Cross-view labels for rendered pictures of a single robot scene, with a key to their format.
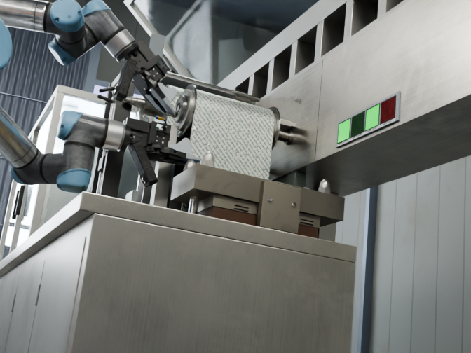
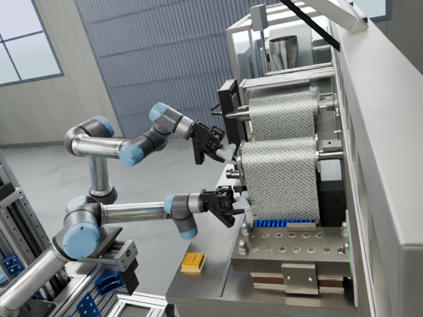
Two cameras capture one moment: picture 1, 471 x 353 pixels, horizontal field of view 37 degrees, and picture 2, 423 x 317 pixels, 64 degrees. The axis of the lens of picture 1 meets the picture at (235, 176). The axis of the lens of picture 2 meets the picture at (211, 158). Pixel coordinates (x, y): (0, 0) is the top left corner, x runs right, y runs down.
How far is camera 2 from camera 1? 1.61 m
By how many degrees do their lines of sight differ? 60
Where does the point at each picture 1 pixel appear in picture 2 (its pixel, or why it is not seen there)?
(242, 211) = (274, 277)
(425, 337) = not seen: outside the picture
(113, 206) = (182, 301)
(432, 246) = not seen: outside the picture
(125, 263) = not seen: outside the picture
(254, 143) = (299, 182)
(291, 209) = (309, 281)
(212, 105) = (255, 165)
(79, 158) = (181, 227)
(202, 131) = (254, 185)
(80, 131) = (175, 213)
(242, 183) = (267, 265)
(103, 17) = (162, 122)
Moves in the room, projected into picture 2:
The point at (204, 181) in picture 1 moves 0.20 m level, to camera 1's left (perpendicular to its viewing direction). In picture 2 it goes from (239, 267) to (194, 250)
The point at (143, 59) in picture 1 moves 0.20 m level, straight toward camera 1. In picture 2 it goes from (202, 134) to (170, 161)
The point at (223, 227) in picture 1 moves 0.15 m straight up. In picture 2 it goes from (252, 306) to (244, 272)
